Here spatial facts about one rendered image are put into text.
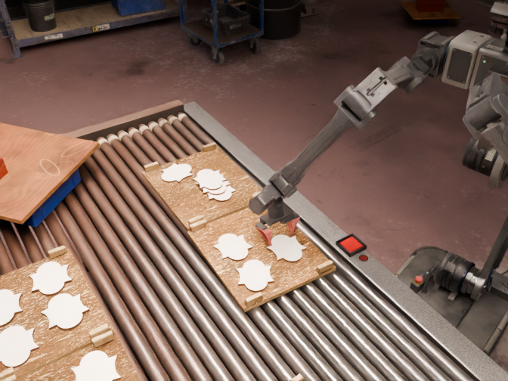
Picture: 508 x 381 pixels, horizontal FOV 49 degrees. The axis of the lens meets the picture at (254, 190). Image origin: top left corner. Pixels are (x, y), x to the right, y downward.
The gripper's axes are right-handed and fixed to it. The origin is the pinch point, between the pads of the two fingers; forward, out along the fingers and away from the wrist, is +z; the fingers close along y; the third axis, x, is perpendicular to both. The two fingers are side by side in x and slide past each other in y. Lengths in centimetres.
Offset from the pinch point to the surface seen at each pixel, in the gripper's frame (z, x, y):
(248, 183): -6.6, 32.8, 9.4
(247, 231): -1.0, 10.4, -6.6
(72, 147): -29, 76, -42
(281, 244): 1.4, -2.2, -1.2
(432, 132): 67, 127, 228
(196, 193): -8.2, 38.5, -10.7
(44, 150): -30, 80, -52
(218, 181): -10.5, 36.9, -1.0
